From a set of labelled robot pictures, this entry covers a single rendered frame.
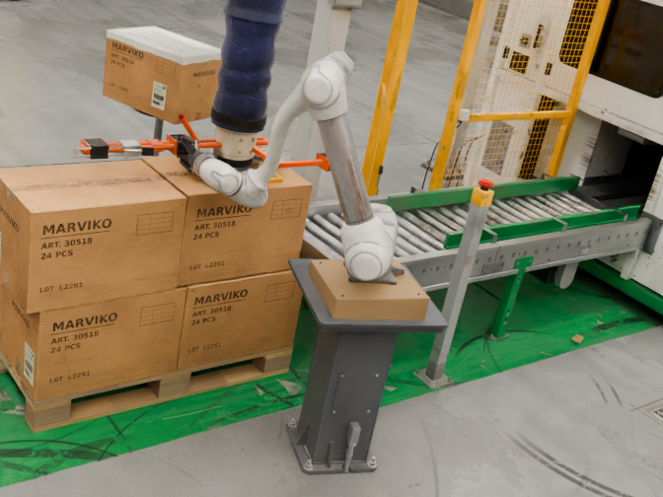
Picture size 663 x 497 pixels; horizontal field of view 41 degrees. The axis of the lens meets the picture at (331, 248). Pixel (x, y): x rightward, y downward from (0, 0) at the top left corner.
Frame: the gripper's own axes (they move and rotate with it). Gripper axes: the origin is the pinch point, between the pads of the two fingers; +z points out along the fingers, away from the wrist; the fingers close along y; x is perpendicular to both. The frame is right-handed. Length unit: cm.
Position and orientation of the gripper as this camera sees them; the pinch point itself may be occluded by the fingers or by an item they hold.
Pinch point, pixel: (178, 145)
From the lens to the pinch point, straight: 355.1
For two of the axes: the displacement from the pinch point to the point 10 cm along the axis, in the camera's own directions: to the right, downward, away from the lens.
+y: -1.8, 9.0, 4.1
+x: 8.0, -1.1, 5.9
